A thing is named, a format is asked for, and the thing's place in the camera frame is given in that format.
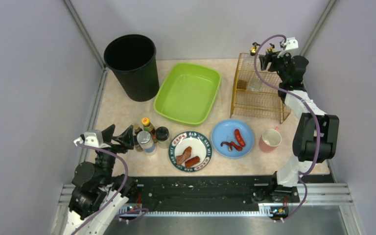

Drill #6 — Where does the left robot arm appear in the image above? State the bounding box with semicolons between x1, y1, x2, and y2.
62;124;137;235

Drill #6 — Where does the yellow cap sauce bottle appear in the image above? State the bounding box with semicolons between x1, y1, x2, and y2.
141;117;158;143

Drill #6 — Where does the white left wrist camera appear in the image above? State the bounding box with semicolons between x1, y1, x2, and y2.
73;130;103;148

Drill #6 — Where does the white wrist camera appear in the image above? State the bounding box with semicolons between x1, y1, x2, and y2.
277;37;299;58
73;130;103;148

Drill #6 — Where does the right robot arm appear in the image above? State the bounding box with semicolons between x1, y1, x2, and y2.
250;51;339;202

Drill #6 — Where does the small dark spice bottle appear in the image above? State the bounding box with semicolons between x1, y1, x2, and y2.
133;135;143;152

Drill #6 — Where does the black plastic trash bin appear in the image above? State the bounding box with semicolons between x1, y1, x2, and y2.
104;34;160;102

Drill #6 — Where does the small brown cap bottle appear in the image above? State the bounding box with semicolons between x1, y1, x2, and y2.
133;124;143;135

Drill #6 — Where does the clear glass bottle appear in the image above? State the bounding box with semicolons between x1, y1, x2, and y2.
249;44;276;92

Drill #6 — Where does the pink cup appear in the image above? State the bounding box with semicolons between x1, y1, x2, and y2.
258;127;282;153

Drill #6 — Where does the white plate with green rim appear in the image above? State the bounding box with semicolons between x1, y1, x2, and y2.
168;131;212;173

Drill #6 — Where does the dark curled sausage strip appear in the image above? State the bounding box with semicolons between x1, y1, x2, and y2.
220;141;243;152

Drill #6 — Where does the red sausage piece on plate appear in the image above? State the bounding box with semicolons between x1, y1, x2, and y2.
185;156;201;168

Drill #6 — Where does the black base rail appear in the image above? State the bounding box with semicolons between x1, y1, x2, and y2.
122;175;300;214

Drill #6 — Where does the black lid jar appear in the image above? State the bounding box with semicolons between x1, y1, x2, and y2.
155;126;171;149

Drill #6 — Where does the gold wire rack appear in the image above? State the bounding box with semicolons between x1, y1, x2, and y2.
230;53;291;123

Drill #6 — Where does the blue plate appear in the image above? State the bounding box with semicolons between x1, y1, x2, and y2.
211;119;255;159

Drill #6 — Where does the green plastic basin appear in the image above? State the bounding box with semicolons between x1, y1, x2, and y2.
153;63;222;126

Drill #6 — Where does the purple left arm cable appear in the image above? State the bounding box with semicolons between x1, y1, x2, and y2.
70;141;150;235

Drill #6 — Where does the red sausage on blue plate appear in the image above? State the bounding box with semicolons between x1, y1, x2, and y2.
234;129;246;147

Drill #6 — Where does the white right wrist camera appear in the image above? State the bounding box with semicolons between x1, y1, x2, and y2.
277;37;299;58

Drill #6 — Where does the brown meat piece left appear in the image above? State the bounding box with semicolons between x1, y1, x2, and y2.
176;146;192;165

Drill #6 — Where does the glass bottle with brown sauce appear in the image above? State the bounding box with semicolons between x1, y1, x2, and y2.
236;42;262;92

